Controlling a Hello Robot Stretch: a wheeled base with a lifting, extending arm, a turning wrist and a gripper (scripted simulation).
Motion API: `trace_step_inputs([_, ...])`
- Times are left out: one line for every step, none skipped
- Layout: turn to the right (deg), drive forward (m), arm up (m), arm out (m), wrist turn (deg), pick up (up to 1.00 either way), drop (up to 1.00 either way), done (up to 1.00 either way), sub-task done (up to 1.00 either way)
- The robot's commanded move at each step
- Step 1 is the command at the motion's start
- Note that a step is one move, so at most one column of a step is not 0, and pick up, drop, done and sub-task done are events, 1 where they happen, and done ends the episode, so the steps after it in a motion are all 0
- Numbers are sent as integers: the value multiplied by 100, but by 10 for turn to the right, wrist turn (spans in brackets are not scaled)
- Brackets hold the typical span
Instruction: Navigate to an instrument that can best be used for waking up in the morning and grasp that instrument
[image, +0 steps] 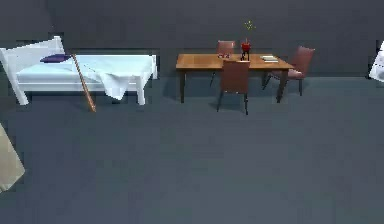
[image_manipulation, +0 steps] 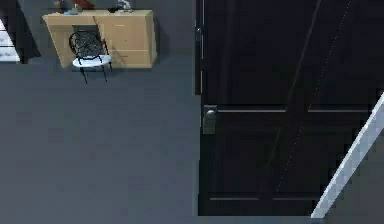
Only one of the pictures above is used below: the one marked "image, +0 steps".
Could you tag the brown wooden table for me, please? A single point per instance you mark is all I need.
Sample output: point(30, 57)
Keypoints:
point(206, 62)

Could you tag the reddish brown chair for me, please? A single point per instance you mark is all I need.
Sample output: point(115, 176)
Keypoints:
point(225, 47)
point(235, 77)
point(300, 61)

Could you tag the red potted plant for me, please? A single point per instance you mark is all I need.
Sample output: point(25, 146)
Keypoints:
point(246, 46)

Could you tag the white bed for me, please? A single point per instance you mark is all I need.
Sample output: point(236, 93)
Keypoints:
point(110, 68)

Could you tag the white book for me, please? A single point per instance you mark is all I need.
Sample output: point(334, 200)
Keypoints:
point(269, 58)

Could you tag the wooden baseball bat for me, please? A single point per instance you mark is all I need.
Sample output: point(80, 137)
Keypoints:
point(83, 84)

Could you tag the dark blue pillow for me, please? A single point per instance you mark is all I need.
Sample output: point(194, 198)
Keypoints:
point(55, 58)

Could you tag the beige furniture corner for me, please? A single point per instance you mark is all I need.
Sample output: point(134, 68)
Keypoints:
point(8, 163)

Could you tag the white furniture piece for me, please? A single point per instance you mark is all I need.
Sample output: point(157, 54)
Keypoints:
point(378, 65)

